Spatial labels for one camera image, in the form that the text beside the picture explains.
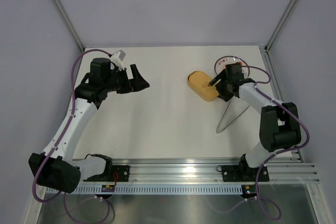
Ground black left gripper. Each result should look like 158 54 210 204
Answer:
103 64 149 94

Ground yellow lunch box lid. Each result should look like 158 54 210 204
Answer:
188 71 219 100

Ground yellow lunch box base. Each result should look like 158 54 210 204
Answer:
186 76 219 102

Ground stainless steel food tongs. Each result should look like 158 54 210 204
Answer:
216 98 250 134

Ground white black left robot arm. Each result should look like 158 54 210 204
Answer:
28 58 150 194

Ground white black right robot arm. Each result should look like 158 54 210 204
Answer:
208 63 301 182

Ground white patterned round plate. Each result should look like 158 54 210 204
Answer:
214 56 250 78

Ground reflective metal front panel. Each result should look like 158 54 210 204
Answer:
37 185 318 223

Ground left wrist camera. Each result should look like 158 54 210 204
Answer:
109 50 126 70

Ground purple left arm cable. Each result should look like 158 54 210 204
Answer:
31 48 116 221

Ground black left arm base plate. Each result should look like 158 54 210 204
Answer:
84 165 130 183

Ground aluminium rail frame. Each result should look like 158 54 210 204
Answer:
35 157 320 185

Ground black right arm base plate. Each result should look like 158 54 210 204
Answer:
220 165 259 182

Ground slotted white cable duct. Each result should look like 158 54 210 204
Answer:
46 184 244 195

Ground right aluminium corner post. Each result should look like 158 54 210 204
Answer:
265 0 299 53

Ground aluminium corner post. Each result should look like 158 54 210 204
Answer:
265 0 299 53
51 0 85 52

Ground left aluminium corner post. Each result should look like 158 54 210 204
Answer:
51 0 85 52

